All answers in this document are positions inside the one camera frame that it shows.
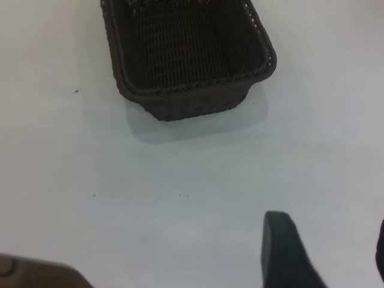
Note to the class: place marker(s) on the dark brown woven basket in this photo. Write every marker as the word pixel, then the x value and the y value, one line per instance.
pixel 186 54

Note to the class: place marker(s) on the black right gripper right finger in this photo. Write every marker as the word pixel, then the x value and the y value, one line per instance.
pixel 381 258

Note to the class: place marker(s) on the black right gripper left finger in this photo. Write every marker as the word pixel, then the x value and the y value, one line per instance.
pixel 285 255

